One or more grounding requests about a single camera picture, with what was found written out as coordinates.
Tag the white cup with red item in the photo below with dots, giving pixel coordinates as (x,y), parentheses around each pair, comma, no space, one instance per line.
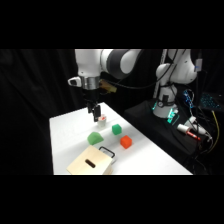
(102,122)

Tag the keyboard with blue lights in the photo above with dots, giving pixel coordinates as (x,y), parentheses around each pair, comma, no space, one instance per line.
(210,101)

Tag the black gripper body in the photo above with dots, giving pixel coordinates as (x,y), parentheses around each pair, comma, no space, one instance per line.
(91,96)

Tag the white cylinder with red tip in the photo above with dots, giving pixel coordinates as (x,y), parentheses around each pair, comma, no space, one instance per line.
(186,130)

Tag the small green light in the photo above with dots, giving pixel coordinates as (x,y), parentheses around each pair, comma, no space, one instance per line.
(172,116)

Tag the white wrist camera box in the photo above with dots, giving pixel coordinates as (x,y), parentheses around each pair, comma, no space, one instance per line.
(75,81)

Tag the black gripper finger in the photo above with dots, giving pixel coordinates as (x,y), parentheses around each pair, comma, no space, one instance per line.
(90,110)
(97,114)

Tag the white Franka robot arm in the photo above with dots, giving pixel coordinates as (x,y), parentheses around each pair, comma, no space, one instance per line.
(90,61)

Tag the wooden box with slot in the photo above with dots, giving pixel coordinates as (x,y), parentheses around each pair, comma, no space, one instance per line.
(90,162)

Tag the green cube block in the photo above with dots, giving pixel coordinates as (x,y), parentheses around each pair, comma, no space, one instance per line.
(116,129)

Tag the red cube block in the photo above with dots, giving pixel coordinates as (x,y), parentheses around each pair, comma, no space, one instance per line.
(126,142)

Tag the green rounded block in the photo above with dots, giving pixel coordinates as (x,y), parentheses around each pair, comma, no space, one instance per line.
(95,138)

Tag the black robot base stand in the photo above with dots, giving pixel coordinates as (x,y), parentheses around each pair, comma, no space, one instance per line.
(146,121)

